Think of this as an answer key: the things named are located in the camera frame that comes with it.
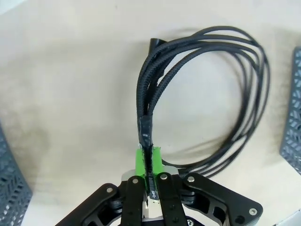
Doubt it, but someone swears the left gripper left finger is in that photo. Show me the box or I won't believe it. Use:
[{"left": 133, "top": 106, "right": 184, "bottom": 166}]
[{"left": 55, "top": 145, "right": 148, "bottom": 226}]

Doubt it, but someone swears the braided black USB cable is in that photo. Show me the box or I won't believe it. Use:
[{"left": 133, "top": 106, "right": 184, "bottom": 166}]
[{"left": 135, "top": 25, "right": 271, "bottom": 218}]

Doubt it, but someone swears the grey plastic lattice basket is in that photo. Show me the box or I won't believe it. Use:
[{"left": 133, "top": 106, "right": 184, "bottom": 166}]
[
  {"left": 0, "top": 121, "right": 33, "bottom": 226},
  {"left": 279, "top": 46, "right": 301, "bottom": 176}
]

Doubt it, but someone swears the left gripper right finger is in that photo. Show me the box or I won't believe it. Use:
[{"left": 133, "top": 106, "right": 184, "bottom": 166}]
[{"left": 151, "top": 145, "right": 264, "bottom": 226}]

